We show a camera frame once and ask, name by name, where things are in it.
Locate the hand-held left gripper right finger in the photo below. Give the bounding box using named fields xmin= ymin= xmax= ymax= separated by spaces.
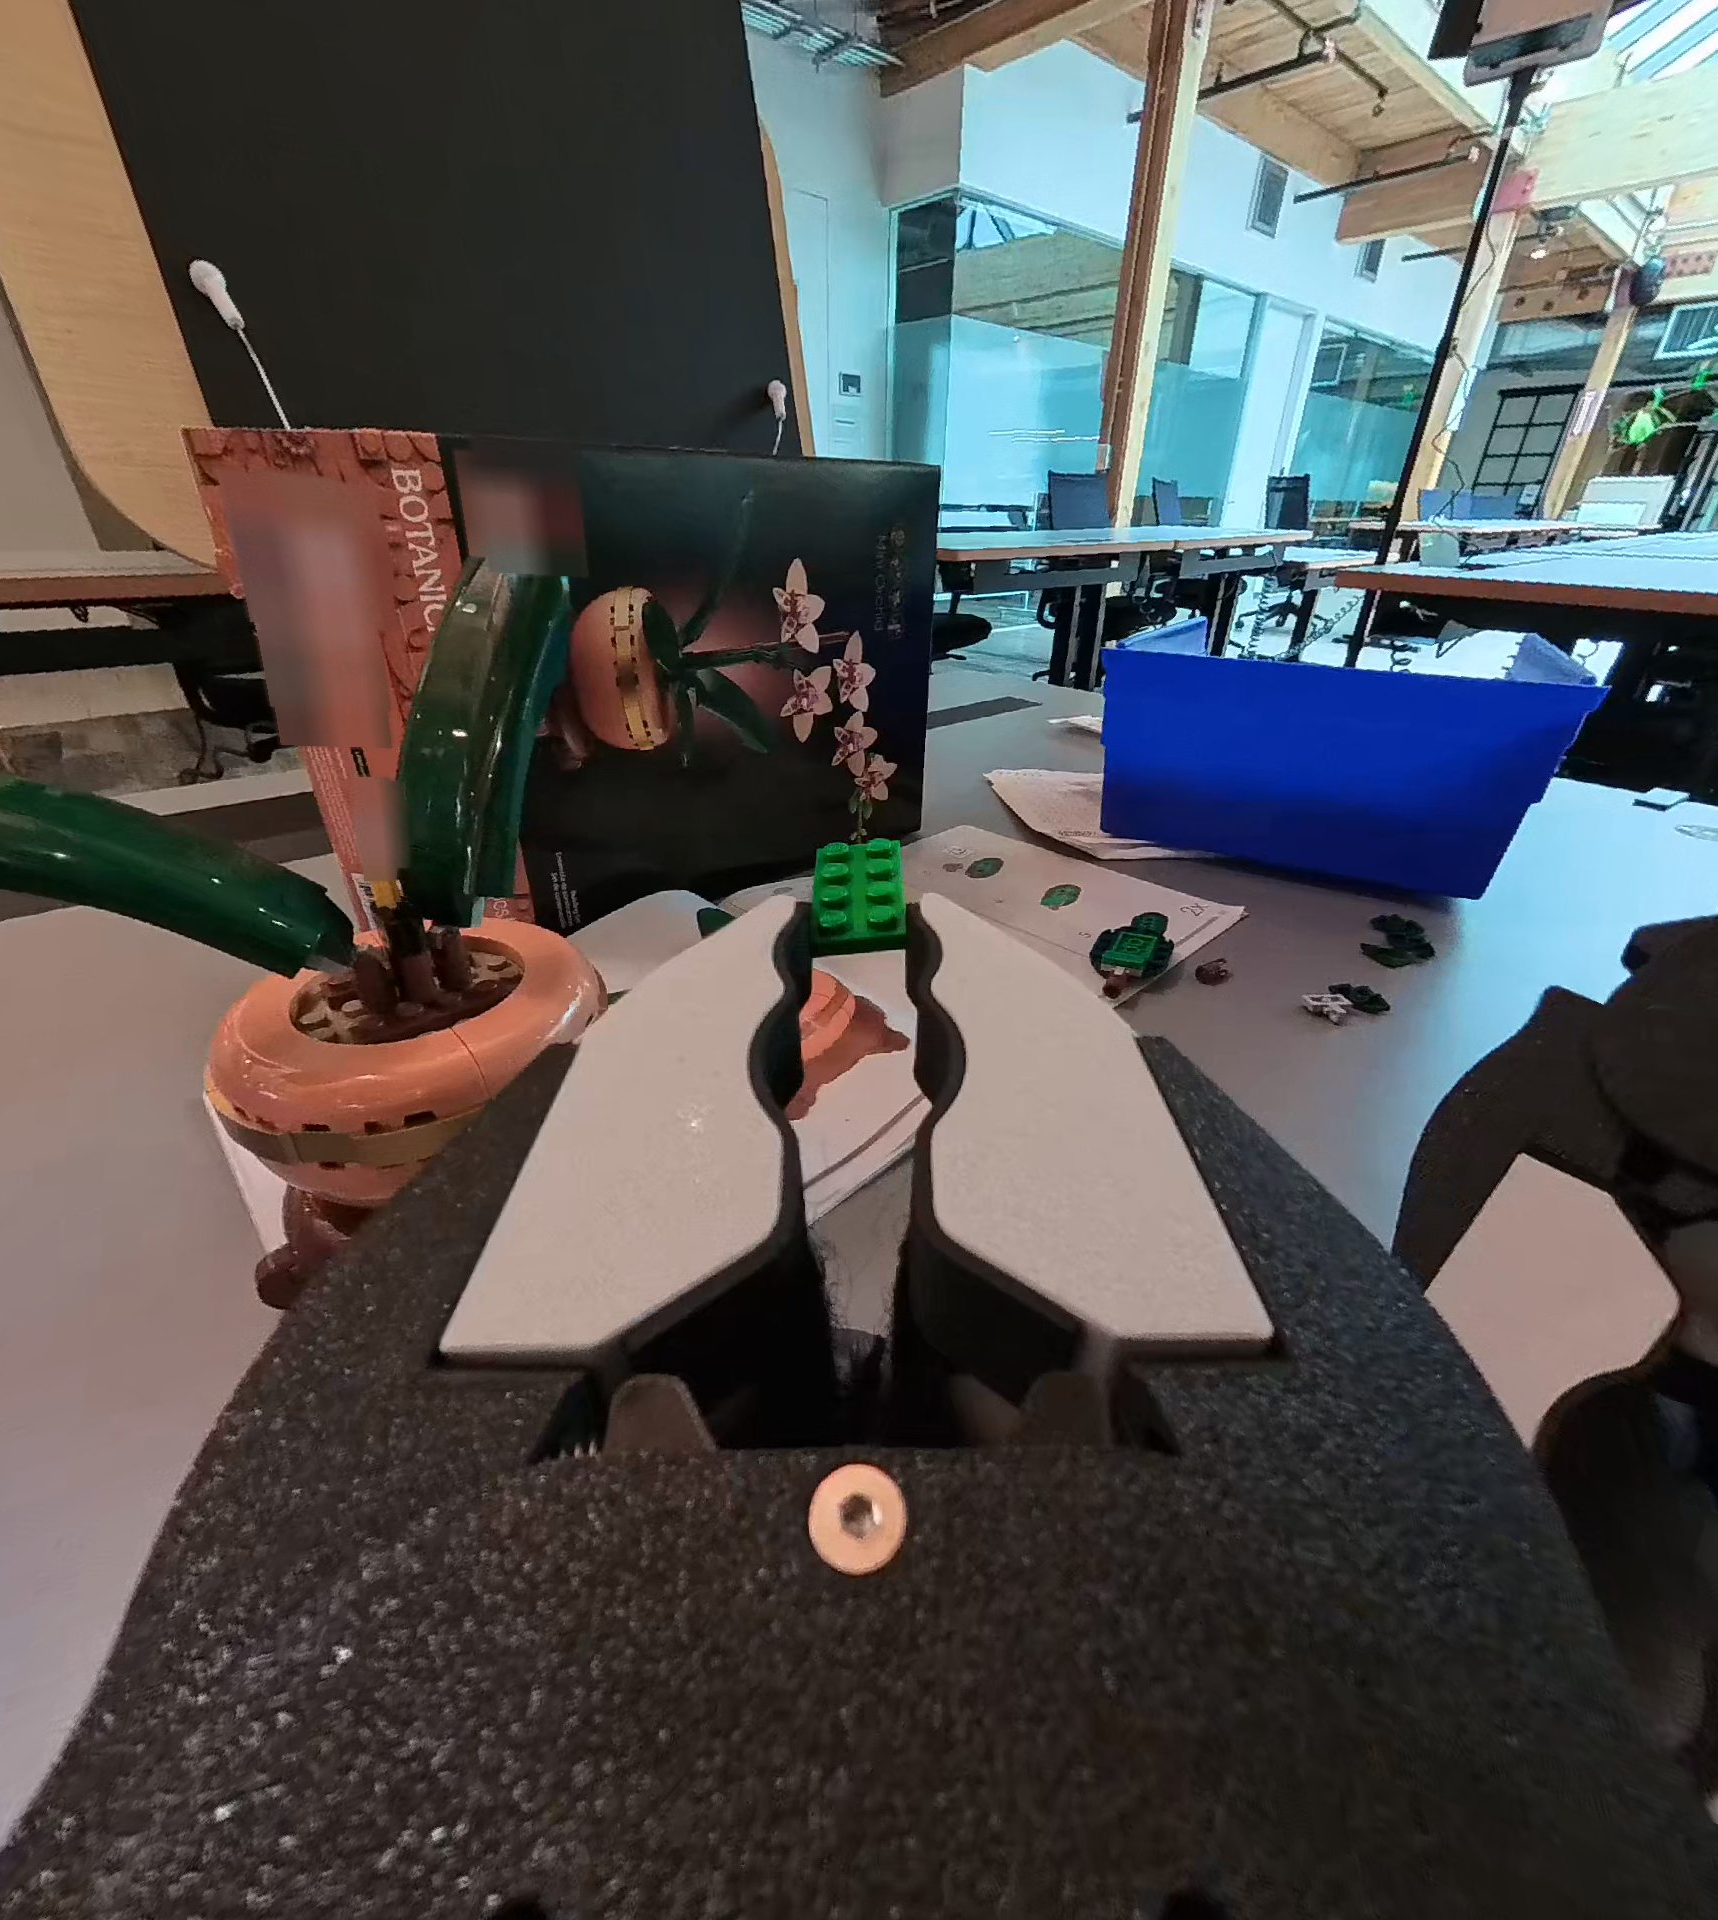
xmin=904 ymin=896 xmax=1281 ymax=1370

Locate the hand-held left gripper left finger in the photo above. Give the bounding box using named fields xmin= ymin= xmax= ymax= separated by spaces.
xmin=435 ymin=896 xmax=815 ymax=1374

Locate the green toy brick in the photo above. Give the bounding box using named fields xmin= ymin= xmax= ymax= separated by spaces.
xmin=808 ymin=839 xmax=910 ymax=955

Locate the blue plastic bin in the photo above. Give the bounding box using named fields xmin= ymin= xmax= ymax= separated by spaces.
xmin=1097 ymin=613 xmax=1612 ymax=901

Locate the wood-edged office desk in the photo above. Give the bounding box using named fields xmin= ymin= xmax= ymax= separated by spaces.
xmin=1330 ymin=524 xmax=1718 ymax=707

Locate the grey desk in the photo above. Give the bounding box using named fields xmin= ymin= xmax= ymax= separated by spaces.
xmin=0 ymin=660 xmax=1718 ymax=1920

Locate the long office desk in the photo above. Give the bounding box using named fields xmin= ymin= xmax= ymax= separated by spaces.
xmin=935 ymin=524 xmax=1312 ymax=683

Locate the wooden side desk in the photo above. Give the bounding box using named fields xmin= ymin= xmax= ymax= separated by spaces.
xmin=0 ymin=553 xmax=238 ymax=683

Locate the round dark green brick assembly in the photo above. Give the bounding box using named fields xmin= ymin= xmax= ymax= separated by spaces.
xmin=1088 ymin=910 xmax=1179 ymax=1003

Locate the white instruction booklet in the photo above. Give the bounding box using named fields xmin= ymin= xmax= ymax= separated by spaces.
xmin=206 ymin=824 xmax=1247 ymax=1253

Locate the orchid building set box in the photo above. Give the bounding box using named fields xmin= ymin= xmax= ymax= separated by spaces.
xmin=183 ymin=425 xmax=944 ymax=924

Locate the rounded woven wood panel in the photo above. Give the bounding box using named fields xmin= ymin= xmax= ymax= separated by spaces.
xmin=760 ymin=120 xmax=815 ymax=451
xmin=0 ymin=0 xmax=224 ymax=570

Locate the wooden pillar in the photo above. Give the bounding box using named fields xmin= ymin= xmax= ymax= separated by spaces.
xmin=1097 ymin=0 xmax=1210 ymax=528

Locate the black tripod stand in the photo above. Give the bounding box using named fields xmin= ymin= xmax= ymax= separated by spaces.
xmin=1338 ymin=0 xmax=1613 ymax=670

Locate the black wall panel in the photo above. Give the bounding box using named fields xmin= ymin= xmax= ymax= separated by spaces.
xmin=67 ymin=0 xmax=808 ymax=451

